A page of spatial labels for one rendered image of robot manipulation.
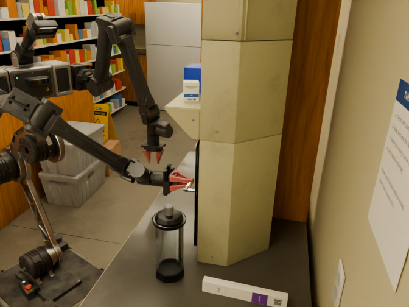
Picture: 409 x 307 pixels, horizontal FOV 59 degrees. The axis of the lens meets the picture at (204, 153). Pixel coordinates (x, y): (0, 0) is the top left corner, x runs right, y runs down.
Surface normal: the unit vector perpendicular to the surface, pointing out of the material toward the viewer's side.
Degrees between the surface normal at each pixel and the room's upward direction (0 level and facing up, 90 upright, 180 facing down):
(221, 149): 90
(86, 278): 0
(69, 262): 0
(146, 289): 0
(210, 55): 90
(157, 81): 90
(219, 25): 90
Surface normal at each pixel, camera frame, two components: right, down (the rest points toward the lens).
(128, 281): 0.03, -0.92
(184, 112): -0.22, 0.37
